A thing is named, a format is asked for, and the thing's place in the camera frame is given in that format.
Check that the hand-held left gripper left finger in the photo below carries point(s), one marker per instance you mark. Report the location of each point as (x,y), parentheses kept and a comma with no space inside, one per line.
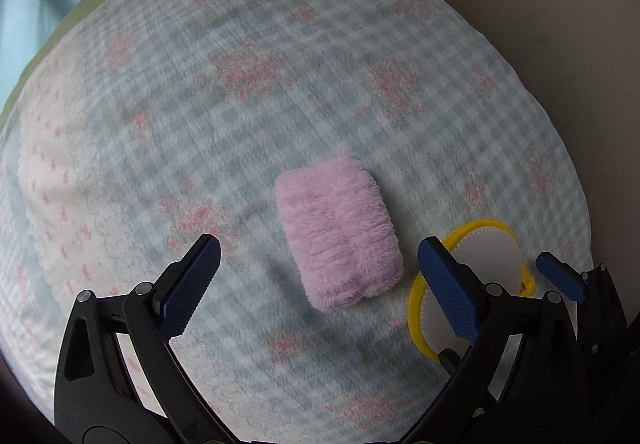
(187,289)

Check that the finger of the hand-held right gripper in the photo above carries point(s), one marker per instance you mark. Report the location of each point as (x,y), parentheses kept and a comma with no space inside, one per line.
(449,360)
(560,274)

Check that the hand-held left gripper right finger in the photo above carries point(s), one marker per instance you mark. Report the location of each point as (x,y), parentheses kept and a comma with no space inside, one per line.
(450,289)

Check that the yellow-rimmed white round pad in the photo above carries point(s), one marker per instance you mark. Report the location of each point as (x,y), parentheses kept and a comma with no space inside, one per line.
(487,249)

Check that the pink fuzzy towel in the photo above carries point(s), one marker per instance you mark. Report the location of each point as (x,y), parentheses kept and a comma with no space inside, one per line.
(337,239)

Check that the checked floral bed sheet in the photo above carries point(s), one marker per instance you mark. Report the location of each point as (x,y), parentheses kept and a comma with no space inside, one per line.
(250,99)

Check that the light blue hanging cloth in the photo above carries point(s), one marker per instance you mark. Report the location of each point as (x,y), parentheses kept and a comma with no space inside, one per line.
(30,14)

